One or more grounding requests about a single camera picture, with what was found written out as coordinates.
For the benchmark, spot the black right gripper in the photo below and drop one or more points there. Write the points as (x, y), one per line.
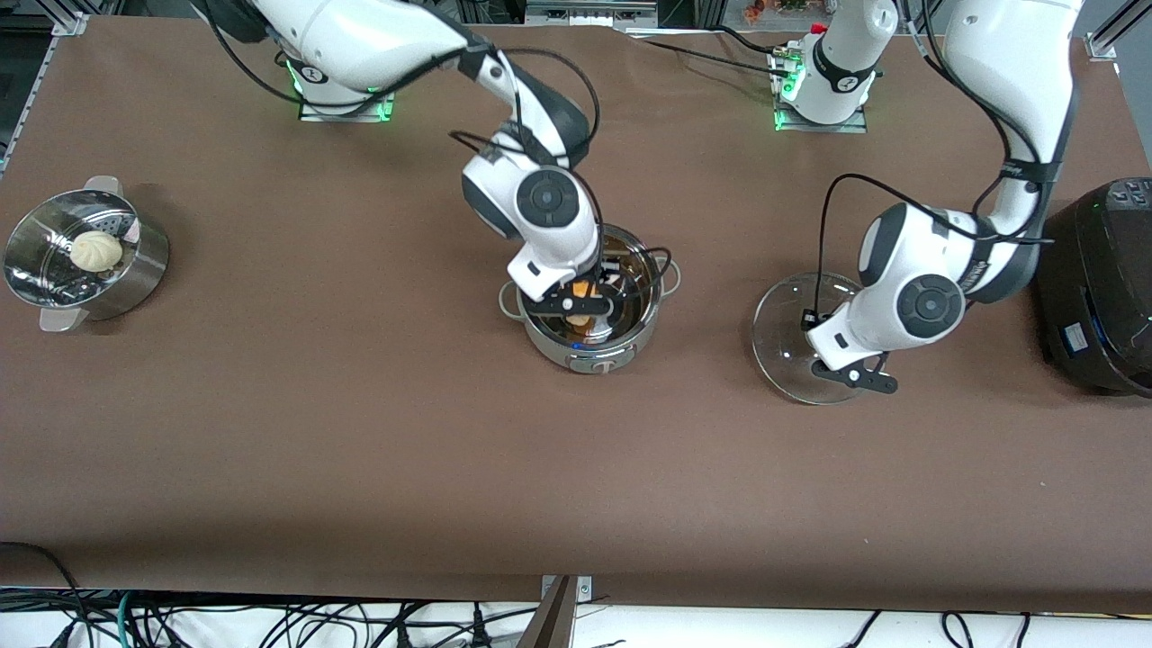
(613, 280)

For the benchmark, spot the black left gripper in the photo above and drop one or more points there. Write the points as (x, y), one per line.
(805, 325)

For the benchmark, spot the glass pot lid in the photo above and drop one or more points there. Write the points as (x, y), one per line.
(783, 342)

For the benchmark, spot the yellow corn cob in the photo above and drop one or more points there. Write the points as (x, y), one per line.
(580, 329)

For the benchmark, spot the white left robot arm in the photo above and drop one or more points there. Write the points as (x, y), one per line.
(918, 297)

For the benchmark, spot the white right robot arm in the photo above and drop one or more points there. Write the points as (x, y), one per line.
(540, 202)

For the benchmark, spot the stainless steel cooking pot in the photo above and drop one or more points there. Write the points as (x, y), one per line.
(589, 355)

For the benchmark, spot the steel steamer pot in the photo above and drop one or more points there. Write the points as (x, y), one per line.
(135, 270)

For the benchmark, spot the grey equipment box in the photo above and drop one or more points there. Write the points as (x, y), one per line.
(589, 11)

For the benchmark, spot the black rice cooker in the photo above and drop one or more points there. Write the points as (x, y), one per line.
(1098, 315)

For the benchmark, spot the white steamed bun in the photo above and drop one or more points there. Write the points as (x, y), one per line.
(95, 251)

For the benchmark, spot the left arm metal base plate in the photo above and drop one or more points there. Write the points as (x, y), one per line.
(859, 123)

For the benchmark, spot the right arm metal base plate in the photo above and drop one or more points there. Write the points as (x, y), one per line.
(389, 106)

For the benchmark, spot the metal table edge bracket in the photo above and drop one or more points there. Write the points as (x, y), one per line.
(583, 587)

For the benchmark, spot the aluminium frame profile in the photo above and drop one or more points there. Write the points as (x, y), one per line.
(70, 16)

